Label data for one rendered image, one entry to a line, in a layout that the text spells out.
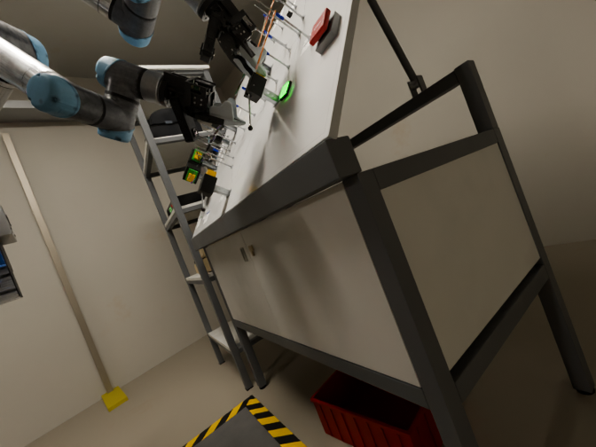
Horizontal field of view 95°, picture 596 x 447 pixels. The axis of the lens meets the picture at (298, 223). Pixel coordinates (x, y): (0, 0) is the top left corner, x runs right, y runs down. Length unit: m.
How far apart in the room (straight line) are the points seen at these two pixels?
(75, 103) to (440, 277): 0.80
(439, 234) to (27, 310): 2.77
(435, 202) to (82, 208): 2.81
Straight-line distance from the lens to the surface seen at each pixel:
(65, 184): 3.08
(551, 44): 2.33
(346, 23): 0.64
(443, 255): 0.61
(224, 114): 0.78
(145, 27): 0.93
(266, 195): 0.64
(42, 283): 2.91
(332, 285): 0.63
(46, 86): 0.76
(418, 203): 0.57
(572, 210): 2.37
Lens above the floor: 0.77
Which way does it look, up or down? 1 degrees down
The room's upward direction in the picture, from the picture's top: 21 degrees counter-clockwise
